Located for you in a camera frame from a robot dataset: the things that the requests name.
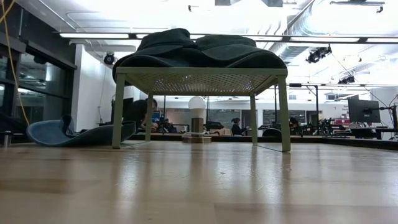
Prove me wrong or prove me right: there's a round black ceiling camera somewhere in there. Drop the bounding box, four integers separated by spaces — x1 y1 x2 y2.
103 52 118 66

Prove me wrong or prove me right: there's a person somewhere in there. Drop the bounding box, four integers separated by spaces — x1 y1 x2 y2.
123 98 160 134
231 117 251 137
288 116 302 134

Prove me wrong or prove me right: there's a black aluminium table frame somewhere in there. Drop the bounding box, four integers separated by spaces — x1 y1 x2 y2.
0 132 398 152

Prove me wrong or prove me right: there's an overhead LED light bar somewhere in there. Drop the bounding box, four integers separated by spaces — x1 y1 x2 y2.
52 30 398 44

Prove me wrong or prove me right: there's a black ceiling spotlight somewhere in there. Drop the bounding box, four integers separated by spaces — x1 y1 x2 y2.
338 75 356 85
305 45 333 64

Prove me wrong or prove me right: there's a green perforated metal shelf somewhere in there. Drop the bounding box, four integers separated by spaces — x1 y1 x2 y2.
111 67 292 153

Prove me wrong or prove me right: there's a black computer monitor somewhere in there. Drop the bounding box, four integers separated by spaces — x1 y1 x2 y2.
347 98 382 124

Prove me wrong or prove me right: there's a black office chair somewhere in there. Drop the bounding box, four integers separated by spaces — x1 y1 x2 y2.
261 127 282 138

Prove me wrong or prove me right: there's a navy blue denim cap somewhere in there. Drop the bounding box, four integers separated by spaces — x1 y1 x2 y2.
112 27 201 84
26 114 137 147

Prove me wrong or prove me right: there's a brass lamp with white globe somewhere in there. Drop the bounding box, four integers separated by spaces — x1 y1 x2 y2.
182 95 213 144

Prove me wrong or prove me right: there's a yellow extension cord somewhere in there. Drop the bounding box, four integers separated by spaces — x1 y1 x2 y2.
0 0 31 126

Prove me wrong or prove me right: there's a silver metal post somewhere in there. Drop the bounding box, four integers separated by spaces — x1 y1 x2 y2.
1 130 14 148

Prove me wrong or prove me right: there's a silver ventilation duct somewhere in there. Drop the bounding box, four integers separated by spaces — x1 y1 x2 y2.
270 0 398 63

